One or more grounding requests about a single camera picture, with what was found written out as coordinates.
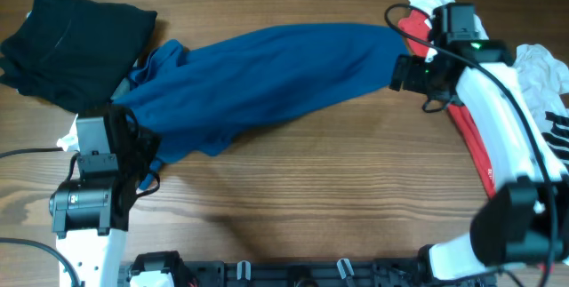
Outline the red shirt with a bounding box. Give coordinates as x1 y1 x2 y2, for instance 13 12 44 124
397 11 495 197

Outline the black folded garment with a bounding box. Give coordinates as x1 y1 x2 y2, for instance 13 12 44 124
1 0 157 113

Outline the blue polo shirt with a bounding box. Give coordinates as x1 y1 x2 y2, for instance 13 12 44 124
115 23 407 168

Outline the grey folded garment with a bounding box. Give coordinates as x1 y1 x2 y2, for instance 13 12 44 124
110 78 131 101

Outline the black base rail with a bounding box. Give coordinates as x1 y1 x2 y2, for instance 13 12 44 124
117 251 496 287

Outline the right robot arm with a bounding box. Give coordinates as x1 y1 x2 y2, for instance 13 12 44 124
390 3 568 285

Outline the white printed shirt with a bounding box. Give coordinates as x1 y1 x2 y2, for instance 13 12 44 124
514 44 568 168

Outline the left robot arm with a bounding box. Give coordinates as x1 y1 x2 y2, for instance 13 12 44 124
50 105 160 286

